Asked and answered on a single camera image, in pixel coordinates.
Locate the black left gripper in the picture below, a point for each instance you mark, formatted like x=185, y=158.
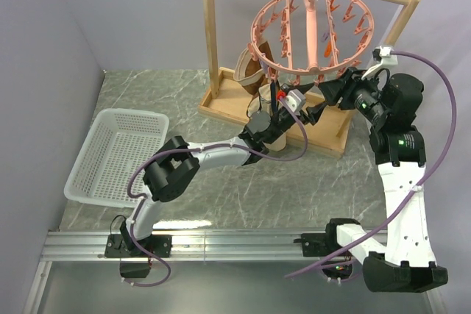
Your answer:
x=313, y=114

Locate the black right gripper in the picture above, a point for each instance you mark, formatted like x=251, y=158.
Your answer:
x=333, y=90

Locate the beige underwear navy trim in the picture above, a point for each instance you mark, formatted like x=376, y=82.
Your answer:
x=262, y=102

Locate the pink round clip hanger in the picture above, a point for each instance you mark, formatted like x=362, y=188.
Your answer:
x=322, y=53

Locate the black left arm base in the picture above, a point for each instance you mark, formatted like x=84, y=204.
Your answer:
x=116, y=246

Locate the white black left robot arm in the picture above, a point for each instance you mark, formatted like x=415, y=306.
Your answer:
x=166, y=175

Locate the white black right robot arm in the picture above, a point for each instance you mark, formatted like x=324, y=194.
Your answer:
x=407, y=262

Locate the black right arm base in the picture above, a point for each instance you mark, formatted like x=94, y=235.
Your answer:
x=317, y=245

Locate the brown underwear on hanger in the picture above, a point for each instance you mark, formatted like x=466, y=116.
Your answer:
x=248, y=72

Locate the white plastic basket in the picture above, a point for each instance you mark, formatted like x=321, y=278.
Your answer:
x=118, y=142

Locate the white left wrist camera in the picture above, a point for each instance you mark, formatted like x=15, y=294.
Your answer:
x=294, y=101

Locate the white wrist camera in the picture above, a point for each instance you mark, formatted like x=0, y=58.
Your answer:
x=384, y=59
x=294, y=101

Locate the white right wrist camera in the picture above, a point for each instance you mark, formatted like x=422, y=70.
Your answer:
x=384, y=59

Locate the aluminium mounting rail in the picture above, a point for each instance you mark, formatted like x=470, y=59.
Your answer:
x=212, y=245

